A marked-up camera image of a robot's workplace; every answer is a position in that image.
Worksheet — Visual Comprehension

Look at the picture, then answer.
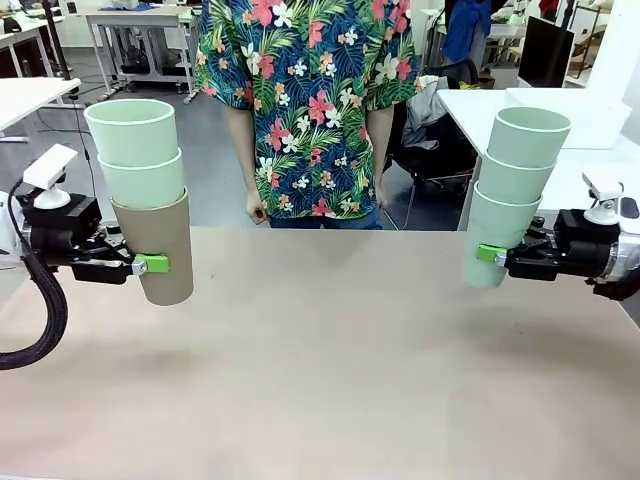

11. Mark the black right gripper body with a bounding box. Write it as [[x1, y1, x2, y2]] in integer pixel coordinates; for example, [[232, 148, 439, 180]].
[[552, 208, 624, 281]]

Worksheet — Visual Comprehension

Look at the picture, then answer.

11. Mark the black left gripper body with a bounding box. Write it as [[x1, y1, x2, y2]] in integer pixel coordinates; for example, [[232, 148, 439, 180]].
[[22, 193, 105, 257]]

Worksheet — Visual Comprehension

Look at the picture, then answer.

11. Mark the pale green cup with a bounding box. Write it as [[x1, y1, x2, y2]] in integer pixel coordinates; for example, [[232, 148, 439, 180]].
[[83, 98, 177, 166], [463, 180, 544, 290], [485, 106, 572, 169], [478, 148, 559, 205], [97, 148, 183, 209]]

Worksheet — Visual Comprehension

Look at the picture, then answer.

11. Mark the brown cup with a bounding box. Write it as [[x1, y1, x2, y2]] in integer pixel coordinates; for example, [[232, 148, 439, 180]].
[[109, 187, 195, 307]]

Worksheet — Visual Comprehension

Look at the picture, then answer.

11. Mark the white plastic basket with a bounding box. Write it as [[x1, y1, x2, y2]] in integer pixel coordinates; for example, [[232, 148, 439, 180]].
[[504, 87, 632, 150]]

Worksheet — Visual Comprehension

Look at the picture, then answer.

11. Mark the person's left forearm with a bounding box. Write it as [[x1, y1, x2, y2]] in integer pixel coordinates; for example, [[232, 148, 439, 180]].
[[365, 102, 396, 194]]

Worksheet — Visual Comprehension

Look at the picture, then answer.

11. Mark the person's right forearm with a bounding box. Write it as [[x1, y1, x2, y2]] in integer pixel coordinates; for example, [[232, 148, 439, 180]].
[[224, 104, 259, 201]]

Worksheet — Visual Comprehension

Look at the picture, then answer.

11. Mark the person's right hand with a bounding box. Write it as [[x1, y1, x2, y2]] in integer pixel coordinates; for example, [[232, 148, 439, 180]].
[[244, 192, 271, 225]]

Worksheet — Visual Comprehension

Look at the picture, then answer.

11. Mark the black office chair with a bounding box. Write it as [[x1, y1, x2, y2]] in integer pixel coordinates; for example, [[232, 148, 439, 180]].
[[394, 59, 481, 201]]

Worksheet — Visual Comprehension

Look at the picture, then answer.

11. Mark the white side table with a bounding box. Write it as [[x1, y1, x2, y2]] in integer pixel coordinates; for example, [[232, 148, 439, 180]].
[[0, 77, 82, 146]]

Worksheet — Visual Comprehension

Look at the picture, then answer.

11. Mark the grey cloth on chair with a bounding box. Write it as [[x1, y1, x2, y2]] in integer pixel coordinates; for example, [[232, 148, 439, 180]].
[[403, 74, 446, 149]]

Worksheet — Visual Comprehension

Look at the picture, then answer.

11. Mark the black monitor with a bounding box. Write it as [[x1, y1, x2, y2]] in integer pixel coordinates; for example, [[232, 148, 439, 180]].
[[517, 15, 576, 89]]

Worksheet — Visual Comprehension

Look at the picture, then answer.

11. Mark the black stand pole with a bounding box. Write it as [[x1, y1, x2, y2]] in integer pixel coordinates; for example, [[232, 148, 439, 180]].
[[42, 0, 69, 79]]

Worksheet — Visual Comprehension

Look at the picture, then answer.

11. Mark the wooden chair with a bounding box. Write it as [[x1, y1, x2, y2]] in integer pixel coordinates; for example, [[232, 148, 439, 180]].
[[572, 22, 609, 79]]

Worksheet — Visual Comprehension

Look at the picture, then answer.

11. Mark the blue jacket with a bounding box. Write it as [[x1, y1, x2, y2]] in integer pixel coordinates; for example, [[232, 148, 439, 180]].
[[442, 0, 494, 69]]

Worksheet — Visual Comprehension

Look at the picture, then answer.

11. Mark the person in floral shirt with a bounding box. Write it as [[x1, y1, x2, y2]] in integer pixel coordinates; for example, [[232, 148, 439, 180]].
[[193, 0, 424, 230]]

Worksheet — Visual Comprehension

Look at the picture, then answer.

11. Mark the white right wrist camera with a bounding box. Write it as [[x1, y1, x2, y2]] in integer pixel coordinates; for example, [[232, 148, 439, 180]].
[[581, 171, 625, 224]]

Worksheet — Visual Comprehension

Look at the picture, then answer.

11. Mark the thin black floor cable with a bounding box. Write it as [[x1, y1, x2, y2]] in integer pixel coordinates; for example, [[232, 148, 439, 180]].
[[72, 94, 100, 199]]

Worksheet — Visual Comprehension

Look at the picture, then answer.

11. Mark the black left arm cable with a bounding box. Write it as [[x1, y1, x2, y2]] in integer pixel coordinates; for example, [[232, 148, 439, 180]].
[[0, 249, 70, 371]]

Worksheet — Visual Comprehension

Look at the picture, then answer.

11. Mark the white metal-frame desk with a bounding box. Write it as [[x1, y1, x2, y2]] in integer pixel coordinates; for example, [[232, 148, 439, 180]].
[[85, 9, 201, 105]]

